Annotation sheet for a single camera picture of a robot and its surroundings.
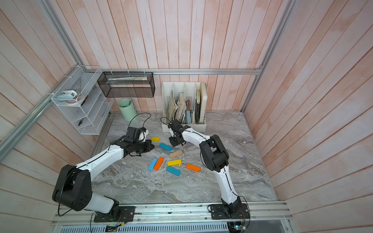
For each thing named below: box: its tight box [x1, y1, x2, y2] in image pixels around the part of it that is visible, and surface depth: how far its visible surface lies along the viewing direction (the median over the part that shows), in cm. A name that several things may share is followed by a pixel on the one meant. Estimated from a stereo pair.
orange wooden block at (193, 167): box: [185, 163, 202, 173], surface depth 92 cm
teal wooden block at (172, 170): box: [166, 166, 182, 177], surface depth 90 cm
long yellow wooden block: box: [167, 159, 183, 167], surface depth 94 cm
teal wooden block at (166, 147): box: [158, 142, 173, 152], surface depth 100 cm
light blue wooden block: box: [147, 157, 158, 172], surface depth 92 cm
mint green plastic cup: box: [118, 98, 137, 122], surface depth 111 cm
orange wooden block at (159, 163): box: [153, 156, 165, 171], surface depth 92 cm
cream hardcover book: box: [199, 82, 208, 124], surface depth 102 cm
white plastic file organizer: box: [161, 81, 208, 133], surface depth 106 cm
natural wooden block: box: [169, 149, 184, 159], surface depth 97 cm
